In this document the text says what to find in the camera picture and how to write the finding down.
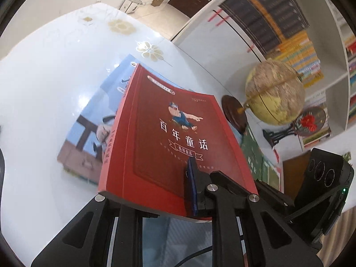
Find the small cardboard box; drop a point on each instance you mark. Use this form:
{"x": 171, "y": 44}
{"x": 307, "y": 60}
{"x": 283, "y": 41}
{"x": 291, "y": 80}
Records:
{"x": 157, "y": 1}

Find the antique yellow globe on stand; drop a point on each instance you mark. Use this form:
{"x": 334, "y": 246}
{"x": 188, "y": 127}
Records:
{"x": 275, "y": 89}

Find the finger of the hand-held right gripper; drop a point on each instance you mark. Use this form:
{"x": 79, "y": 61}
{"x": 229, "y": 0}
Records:
{"x": 275, "y": 200}

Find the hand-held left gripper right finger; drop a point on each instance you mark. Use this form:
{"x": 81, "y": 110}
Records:
{"x": 192, "y": 185}

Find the white bookshelf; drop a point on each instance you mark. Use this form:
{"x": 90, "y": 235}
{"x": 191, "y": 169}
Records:
{"x": 222, "y": 33}

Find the green illustrated book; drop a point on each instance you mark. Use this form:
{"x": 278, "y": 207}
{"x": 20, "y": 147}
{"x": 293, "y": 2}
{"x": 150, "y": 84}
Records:
{"x": 251, "y": 155}

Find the rows of shelved books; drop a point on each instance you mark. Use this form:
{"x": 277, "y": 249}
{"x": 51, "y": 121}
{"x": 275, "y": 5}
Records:
{"x": 264, "y": 19}

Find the olive green book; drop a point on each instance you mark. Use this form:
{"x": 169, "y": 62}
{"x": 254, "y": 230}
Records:
{"x": 271, "y": 173}

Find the brown wooden cabinet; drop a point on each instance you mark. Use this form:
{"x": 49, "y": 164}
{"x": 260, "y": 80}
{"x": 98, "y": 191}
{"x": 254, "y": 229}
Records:
{"x": 294, "y": 172}

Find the red cartoon cover book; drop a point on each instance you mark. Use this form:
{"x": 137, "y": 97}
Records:
{"x": 155, "y": 144}

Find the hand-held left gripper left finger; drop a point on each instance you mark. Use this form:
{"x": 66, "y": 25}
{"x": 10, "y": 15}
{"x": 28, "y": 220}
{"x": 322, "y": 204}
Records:
{"x": 128, "y": 228}

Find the light blue cover book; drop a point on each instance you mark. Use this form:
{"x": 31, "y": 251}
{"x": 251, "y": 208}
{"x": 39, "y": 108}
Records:
{"x": 91, "y": 111}

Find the light blue textured mat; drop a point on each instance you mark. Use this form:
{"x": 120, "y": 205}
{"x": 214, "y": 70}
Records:
{"x": 172, "y": 242}

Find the round red flower fan ornament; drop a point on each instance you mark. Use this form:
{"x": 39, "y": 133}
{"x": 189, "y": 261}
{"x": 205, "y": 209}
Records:
{"x": 308, "y": 121}

